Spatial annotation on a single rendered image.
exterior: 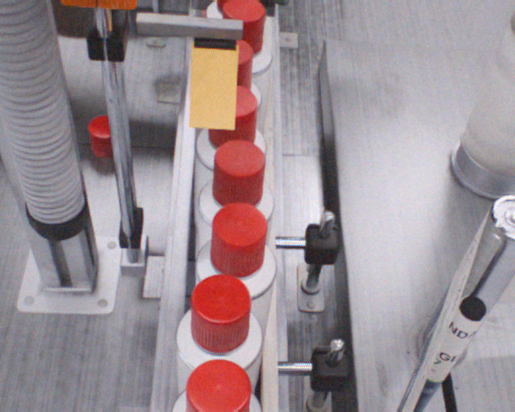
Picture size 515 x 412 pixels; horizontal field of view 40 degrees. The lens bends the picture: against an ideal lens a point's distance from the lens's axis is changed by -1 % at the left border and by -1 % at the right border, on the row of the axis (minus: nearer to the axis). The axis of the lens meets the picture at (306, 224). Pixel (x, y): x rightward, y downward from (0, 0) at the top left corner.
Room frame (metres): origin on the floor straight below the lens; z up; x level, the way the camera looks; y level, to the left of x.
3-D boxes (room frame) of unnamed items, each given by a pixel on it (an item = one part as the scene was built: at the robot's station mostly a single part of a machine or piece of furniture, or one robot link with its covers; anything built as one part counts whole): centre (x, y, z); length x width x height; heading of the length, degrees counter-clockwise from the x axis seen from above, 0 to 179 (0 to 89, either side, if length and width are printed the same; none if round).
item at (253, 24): (0.45, 0.08, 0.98); 0.05 x 0.05 x 0.20
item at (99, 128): (0.50, 0.23, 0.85); 0.03 x 0.03 x 0.03
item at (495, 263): (0.31, -0.14, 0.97); 0.05 x 0.05 x 0.19
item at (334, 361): (0.26, -0.03, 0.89); 0.06 x 0.03 x 0.12; 102
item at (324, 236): (0.38, -0.02, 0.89); 0.03 x 0.03 x 0.12; 12
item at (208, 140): (0.35, 0.06, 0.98); 0.05 x 0.05 x 0.20
